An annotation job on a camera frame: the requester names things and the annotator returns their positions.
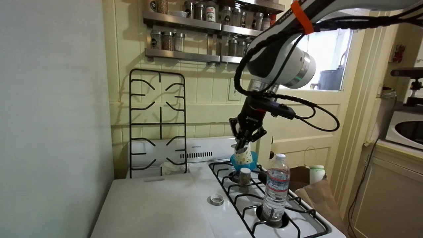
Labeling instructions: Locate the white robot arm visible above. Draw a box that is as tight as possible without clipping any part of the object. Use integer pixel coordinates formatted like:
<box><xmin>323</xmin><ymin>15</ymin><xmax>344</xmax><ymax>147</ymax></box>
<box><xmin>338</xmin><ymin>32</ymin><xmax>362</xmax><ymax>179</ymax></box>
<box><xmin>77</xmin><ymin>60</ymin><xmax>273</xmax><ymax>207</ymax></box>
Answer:
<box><xmin>228</xmin><ymin>0</ymin><xmax>421</xmax><ymax>151</ymax></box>

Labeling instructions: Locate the white microwave oven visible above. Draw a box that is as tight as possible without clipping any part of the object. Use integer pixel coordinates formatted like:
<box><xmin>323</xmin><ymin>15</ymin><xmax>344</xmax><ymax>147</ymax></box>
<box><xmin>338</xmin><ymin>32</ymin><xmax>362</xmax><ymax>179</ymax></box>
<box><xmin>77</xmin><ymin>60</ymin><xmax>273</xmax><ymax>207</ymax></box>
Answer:
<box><xmin>384</xmin><ymin>110</ymin><xmax>423</xmax><ymax>151</ymax></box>

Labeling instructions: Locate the grey wall spice rack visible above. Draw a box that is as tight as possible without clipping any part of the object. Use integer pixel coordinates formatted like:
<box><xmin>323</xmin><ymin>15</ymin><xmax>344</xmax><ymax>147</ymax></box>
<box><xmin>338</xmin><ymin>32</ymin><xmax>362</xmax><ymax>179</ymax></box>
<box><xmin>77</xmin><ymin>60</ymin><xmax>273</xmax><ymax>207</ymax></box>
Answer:
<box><xmin>142</xmin><ymin>0</ymin><xmax>285</xmax><ymax>64</ymax></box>

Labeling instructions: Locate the black stove grate on burners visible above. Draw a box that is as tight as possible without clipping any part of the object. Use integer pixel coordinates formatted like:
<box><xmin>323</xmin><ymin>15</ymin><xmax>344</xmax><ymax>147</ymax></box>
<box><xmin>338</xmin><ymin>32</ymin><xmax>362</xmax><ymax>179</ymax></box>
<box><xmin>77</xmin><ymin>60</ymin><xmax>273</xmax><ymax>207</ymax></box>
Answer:
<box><xmin>207</xmin><ymin>160</ymin><xmax>333</xmax><ymax>238</ymax></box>

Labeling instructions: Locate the white gas stove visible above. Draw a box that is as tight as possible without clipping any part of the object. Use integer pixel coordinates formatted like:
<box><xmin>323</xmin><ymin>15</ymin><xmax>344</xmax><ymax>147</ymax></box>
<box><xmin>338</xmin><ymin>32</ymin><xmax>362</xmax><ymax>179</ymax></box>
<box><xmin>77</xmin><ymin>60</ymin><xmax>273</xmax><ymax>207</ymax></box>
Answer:
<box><xmin>89</xmin><ymin>139</ymin><xmax>346</xmax><ymax>238</ymax></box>

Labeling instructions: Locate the blue bowl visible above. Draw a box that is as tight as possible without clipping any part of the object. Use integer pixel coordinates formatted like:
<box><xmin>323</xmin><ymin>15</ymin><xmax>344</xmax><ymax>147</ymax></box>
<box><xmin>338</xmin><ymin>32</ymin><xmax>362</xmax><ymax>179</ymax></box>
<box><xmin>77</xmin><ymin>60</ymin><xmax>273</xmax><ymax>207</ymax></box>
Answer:
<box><xmin>229</xmin><ymin>153</ymin><xmax>257</xmax><ymax>172</ymax></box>

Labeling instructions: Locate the black leaning stove grate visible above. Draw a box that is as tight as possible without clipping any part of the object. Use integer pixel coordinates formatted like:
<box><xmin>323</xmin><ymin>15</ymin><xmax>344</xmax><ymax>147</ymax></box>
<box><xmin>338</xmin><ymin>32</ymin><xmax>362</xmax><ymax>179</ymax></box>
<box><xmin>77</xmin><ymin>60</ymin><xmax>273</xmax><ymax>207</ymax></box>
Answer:
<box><xmin>126</xmin><ymin>69</ymin><xmax>187</xmax><ymax>179</ymax></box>

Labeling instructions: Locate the white patterned paper cup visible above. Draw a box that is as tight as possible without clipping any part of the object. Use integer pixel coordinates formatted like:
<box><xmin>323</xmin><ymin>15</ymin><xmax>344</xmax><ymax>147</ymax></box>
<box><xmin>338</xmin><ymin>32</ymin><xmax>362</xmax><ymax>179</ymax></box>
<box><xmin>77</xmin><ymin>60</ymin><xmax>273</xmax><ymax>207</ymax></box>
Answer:
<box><xmin>233</xmin><ymin>149</ymin><xmax>252</xmax><ymax>164</ymax></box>

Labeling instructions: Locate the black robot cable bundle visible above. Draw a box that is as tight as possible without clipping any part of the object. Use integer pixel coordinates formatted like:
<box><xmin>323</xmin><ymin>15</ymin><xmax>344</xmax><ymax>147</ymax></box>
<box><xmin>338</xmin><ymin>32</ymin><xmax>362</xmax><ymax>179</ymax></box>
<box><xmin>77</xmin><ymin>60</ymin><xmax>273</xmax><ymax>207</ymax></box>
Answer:
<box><xmin>232</xmin><ymin>4</ymin><xmax>423</xmax><ymax>134</ymax></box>

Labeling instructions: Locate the clear plastic water bottle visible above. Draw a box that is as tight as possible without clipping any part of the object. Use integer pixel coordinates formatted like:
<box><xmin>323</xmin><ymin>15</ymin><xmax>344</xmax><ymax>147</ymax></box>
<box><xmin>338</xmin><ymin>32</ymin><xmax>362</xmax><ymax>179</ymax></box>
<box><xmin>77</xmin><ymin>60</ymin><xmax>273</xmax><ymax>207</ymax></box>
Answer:
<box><xmin>263</xmin><ymin>154</ymin><xmax>290</xmax><ymax>223</ymax></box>

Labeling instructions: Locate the white refrigerator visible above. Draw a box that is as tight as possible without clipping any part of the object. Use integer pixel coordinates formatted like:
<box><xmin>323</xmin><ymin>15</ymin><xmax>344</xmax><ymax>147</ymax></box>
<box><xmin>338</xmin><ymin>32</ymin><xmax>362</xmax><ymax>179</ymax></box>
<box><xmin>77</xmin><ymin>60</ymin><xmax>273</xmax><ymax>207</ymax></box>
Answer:
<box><xmin>0</xmin><ymin>0</ymin><xmax>112</xmax><ymax>238</ymax></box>

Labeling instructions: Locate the small spice shaker jar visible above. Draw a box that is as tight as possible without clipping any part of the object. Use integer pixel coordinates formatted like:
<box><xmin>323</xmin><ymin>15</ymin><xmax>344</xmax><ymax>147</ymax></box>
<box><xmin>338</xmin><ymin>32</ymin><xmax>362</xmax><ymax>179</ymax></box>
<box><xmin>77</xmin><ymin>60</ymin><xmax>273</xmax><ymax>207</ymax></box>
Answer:
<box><xmin>239</xmin><ymin>168</ymin><xmax>251</xmax><ymax>187</ymax></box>

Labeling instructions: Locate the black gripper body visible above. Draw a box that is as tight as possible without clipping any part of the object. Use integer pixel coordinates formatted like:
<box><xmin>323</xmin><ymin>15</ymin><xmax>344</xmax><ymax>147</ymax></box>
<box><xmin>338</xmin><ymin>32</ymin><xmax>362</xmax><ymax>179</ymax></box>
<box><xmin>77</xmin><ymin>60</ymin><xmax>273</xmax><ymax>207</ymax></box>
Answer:
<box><xmin>235</xmin><ymin>93</ymin><xmax>267</xmax><ymax>138</ymax></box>

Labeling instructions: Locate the white jar on floor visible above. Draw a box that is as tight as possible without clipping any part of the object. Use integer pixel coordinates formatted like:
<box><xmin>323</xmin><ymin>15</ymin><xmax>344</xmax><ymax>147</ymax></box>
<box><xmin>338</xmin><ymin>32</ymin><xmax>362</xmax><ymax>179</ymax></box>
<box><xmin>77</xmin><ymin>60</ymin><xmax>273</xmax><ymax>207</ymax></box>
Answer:
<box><xmin>309</xmin><ymin>166</ymin><xmax>325</xmax><ymax>184</ymax></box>

